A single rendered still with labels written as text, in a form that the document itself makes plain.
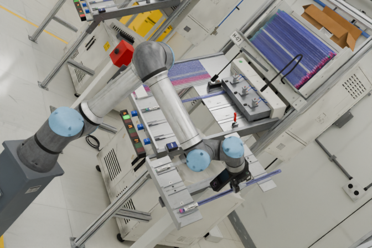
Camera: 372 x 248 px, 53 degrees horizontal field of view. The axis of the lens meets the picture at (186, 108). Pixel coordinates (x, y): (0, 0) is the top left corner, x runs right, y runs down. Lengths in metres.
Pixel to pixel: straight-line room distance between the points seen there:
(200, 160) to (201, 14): 2.19
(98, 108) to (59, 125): 0.18
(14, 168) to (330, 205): 2.62
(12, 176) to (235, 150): 0.82
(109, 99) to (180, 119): 0.34
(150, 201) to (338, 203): 1.75
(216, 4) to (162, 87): 2.13
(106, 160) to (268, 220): 1.70
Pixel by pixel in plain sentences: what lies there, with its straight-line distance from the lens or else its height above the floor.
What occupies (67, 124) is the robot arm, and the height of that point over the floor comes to 0.77.
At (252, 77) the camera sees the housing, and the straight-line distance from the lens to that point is 2.24.
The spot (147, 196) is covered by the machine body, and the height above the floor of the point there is 0.35.
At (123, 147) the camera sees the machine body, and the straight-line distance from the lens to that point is 2.55.
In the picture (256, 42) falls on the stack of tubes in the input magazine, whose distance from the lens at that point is 2.34.
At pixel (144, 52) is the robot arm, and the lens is 1.26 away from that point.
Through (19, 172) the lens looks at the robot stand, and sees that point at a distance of 1.48.
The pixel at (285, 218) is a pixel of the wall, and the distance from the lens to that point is 3.58.
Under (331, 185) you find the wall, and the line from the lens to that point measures 3.47.
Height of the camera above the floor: 1.44
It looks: 15 degrees down
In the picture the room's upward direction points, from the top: 44 degrees clockwise
